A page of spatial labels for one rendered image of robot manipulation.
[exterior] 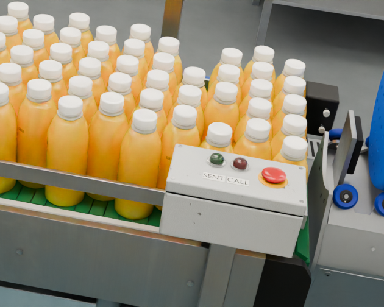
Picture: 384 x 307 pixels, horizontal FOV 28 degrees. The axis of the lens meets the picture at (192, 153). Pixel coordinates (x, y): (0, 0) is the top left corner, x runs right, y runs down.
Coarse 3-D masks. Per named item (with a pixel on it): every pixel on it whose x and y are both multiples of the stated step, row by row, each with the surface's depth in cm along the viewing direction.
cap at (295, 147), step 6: (288, 138) 122; (294, 138) 123; (300, 138) 123; (288, 144) 121; (294, 144) 121; (300, 144) 121; (306, 144) 122; (282, 150) 122; (288, 150) 121; (294, 150) 120; (300, 150) 120; (306, 150) 122; (294, 156) 121; (300, 156) 121
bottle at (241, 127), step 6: (246, 114) 132; (240, 120) 133; (246, 120) 131; (270, 120) 132; (240, 126) 132; (234, 132) 134; (240, 132) 132; (270, 132) 132; (234, 138) 134; (270, 138) 132; (234, 144) 134
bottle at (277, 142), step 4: (280, 132) 129; (284, 132) 128; (304, 132) 129; (276, 136) 129; (280, 136) 128; (284, 136) 128; (300, 136) 127; (304, 136) 129; (272, 140) 130; (276, 140) 129; (280, 140) 128; (272, 144) 129; (276, 144) 129; (280, 144) 128; (272, 148) 129; (276, 148) 129; (280, 148) 128; (272, 152) 129; (276, 152) 129; (272, 156) 129
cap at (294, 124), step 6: (294, 114) 129; (288, 120) 127; (294, 120) 127; (300, 120) 128; (306, 120) 128; (288, 126) 127; (294, 126) 126; (300, 126) 126; (288, 132) 127; (294, 132) 127; (300, 132) 127
